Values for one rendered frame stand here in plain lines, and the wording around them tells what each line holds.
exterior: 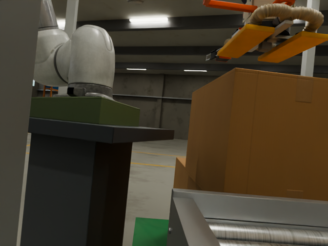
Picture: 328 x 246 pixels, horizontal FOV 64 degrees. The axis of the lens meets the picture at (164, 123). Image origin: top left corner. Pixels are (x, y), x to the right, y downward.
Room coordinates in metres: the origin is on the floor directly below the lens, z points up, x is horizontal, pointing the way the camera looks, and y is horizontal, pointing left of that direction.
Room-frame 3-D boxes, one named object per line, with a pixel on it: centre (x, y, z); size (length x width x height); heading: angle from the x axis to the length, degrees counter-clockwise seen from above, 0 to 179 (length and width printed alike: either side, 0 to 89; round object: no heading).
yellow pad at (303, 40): (1.04, -0.46, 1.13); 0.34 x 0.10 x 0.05; 4
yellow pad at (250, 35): (1.03, -0.27, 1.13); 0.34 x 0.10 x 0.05; 4
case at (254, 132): (1.04, -0.35, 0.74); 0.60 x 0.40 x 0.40; 5
